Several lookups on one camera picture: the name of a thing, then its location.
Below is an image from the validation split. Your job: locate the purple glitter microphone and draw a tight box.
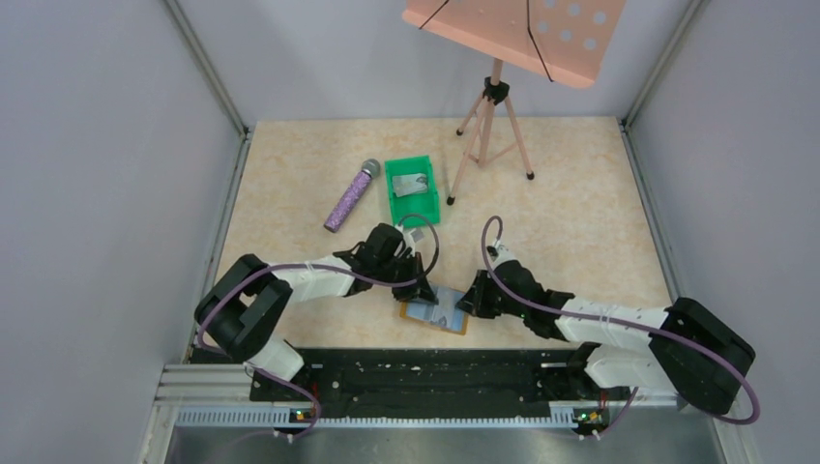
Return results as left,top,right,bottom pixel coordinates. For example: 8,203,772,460
323,159,381,233

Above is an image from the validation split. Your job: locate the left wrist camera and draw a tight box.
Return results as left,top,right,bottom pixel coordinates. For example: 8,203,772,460
403,228,425,244

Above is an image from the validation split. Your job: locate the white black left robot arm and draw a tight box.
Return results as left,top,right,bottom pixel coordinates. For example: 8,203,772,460
194,223,438,381

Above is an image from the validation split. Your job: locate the green plastic bin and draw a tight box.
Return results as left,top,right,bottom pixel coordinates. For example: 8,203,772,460
384,155,441,228

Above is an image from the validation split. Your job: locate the yellow leather card holder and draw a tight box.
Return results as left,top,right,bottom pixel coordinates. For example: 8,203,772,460
399,285,469,335

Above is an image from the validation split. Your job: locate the pink music stand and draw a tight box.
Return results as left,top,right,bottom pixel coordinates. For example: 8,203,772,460
401,0,627,205

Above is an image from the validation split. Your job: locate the silver credit card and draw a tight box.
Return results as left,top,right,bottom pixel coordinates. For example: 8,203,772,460
392,172,429,196

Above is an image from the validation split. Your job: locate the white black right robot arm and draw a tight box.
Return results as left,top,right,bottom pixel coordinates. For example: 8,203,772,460
456,260,756,416

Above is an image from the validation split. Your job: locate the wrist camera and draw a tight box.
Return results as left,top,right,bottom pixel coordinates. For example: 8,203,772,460
486,241,517,268
403,228,425,244

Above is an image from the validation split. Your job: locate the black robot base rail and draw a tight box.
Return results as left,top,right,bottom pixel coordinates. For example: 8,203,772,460
153,345,732,440

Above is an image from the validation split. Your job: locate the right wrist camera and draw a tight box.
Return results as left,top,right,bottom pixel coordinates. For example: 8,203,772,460
486,241,517,268

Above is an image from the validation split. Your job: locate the silver VIP card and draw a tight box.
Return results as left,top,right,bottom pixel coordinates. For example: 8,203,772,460
393,174,429,198
427,299,456,330

